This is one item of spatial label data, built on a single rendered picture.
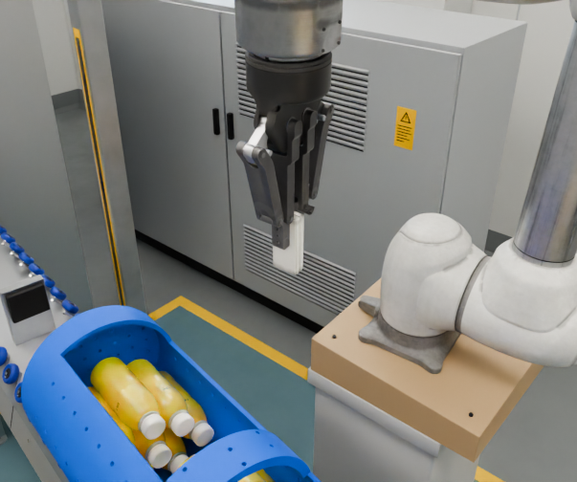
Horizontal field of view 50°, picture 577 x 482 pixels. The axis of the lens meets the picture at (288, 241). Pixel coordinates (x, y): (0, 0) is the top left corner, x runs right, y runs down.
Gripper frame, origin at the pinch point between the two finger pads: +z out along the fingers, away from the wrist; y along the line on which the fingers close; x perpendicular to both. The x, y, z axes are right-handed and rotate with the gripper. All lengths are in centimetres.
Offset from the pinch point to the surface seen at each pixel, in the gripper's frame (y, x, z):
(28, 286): 15, 85, 56
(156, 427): -2, 25, 46
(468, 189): 163, 29, 83
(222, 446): -4.2, 8.1, 35.8
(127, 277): 47, 89, 76
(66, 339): -1, 46, 39
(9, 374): -1, 74, 66
